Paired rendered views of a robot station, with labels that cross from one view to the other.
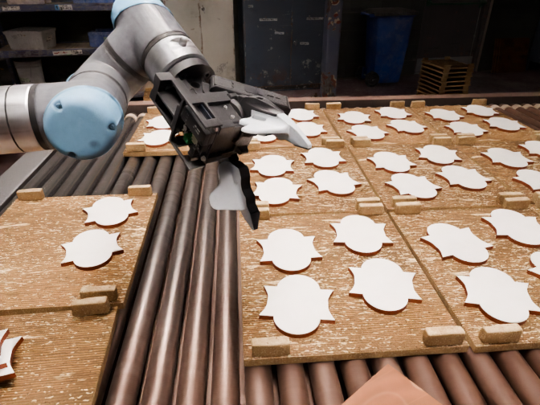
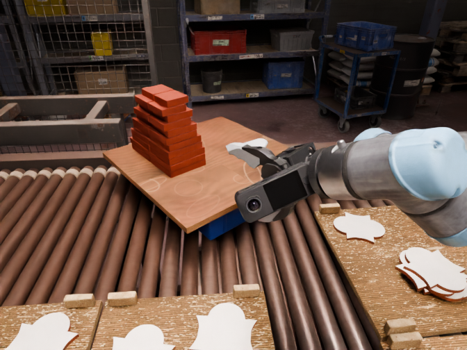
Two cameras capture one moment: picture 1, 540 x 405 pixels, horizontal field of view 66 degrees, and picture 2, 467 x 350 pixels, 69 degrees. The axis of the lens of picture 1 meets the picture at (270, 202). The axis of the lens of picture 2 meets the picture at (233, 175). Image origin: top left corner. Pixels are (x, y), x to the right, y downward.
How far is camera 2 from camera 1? 0.96 m
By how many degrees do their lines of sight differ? 119
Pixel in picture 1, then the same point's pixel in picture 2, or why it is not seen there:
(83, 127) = not seen: hidden behind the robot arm
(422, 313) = (120, 328)
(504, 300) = (41, 335)
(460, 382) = (127, 286)
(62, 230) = not seen: outside the picture
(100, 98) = (363, 136)
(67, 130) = not seen: hidden behind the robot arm
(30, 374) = (394, 281)
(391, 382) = (188, 221)
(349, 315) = (182, 326)
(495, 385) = (107, 285)
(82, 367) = (365, 285)
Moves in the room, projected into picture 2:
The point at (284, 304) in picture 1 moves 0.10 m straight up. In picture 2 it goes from (235, 330) to (236, 296)
